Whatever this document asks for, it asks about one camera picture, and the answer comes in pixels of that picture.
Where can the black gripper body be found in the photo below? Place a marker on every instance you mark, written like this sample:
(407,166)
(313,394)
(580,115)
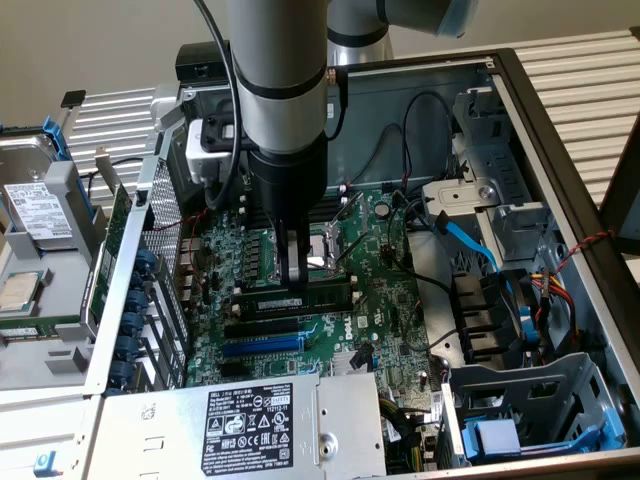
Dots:
(290,180)

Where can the green RAM stick white label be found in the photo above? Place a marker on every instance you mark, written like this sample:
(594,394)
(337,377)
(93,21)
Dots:
(30,327)
(280,302)

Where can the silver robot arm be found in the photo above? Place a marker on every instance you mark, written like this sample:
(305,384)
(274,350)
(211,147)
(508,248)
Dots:
(280,50)

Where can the CPU socket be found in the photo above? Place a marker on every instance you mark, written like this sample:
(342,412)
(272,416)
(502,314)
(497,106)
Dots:
(322,250)

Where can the thin metal locking lever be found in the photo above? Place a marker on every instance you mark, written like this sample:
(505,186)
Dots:
(352,251)

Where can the silver socket cover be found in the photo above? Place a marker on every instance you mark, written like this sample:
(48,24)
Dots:
(345,210)

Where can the long black expansion slot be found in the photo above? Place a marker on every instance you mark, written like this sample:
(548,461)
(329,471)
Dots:
(262,328)

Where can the blue expansion slot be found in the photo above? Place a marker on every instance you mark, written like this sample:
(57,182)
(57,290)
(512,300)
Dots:
(262,346)

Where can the green motherboard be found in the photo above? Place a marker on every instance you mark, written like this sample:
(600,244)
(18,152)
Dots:
(390,300)

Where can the round coin battery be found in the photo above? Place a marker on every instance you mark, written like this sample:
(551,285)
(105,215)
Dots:
(383,208)

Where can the silver chipset heatsink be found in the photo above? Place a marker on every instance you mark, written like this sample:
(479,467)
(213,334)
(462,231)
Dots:
(340,365)

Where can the grey open PC case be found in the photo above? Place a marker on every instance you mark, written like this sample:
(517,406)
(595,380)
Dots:
(390,110)

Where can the short black expansion slot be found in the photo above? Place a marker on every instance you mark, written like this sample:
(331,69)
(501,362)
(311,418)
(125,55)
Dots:
(231,370)

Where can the blue round slot clip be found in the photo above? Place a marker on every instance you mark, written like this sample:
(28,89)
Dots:
(127,348)
(133,325)
(136,302)
(146,260)
(140,281)
(121,374)

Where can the black box device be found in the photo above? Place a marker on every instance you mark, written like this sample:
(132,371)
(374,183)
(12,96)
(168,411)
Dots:
(197,60)

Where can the green graphics card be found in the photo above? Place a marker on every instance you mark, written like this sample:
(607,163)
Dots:
(117,220)

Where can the silver disk bay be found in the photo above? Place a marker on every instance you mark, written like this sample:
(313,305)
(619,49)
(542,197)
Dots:
(465,192)

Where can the silver power supply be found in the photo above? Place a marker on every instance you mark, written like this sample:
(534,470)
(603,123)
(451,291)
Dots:
(160,425)

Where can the grey parts rack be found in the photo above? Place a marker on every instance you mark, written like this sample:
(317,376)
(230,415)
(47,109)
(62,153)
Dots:
(60,280)

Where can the black rack clip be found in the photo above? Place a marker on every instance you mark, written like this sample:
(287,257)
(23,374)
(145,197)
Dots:
(73,98)

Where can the hard disk white label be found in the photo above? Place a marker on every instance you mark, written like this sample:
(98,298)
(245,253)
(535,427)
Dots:
(37,210)

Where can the grey disk cage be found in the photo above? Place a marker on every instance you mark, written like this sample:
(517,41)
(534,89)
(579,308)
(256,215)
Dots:
(525,385)

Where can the blue disk tray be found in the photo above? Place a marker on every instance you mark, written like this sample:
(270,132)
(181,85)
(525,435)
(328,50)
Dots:
(495,437)

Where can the silver CPU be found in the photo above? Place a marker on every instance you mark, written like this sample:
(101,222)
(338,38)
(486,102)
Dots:
(19,292)

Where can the small blue white block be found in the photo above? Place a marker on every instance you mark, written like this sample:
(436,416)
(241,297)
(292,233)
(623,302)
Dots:
(45,464)

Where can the dark brown panel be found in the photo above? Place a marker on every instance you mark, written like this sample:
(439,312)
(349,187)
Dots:
(622,200)

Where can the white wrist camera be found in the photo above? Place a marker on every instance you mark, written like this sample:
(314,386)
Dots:
(205,155)

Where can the blue disk rail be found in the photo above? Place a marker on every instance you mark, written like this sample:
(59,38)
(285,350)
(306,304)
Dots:
(52,135)

